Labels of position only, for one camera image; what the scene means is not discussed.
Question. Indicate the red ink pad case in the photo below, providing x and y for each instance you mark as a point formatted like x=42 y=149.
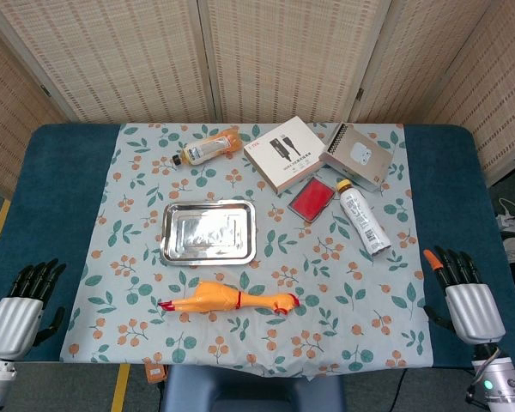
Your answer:
x=313 y=199

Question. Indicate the white power strip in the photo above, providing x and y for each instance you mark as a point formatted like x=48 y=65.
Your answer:
x=513 y=224

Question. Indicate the orange juice plastic bottle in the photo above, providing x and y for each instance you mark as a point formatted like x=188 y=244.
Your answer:
x=206 y=148

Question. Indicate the dark blue table cover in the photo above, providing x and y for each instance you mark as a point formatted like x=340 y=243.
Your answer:
x=60 y=180

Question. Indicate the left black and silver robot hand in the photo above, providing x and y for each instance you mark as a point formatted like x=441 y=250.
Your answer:
x=15 y=326

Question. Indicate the grey charger box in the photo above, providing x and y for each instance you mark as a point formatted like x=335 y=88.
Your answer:
x=360 y=156

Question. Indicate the small orange tag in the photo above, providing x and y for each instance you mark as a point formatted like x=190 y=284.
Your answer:
x=154 y=372

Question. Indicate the blue padded seat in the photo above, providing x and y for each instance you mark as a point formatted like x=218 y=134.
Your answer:
x=249 y=390

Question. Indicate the floral print tablecloth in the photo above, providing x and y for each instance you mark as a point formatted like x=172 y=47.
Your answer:
x=249 y=339

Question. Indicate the silver metal tray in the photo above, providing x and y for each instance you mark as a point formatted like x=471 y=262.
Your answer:
x=206 y=234

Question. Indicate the metal screen hinge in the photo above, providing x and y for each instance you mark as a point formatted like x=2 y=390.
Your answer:
x=359 y=94
x=45 y=90

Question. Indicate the white bottle with yellow cap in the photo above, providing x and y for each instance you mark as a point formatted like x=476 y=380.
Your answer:
x=365 y=221

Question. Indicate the yellow rubber chicken toy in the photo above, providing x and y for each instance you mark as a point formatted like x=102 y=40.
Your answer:
x=223 y=298

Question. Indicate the woven folding screen panel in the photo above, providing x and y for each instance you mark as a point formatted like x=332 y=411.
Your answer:
x=292 y=56
x=498 y=98
x=412 y=60
x=111 y=56
x=8 y=120

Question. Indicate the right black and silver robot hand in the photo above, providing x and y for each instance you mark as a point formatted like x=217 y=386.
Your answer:
x=474 y=309

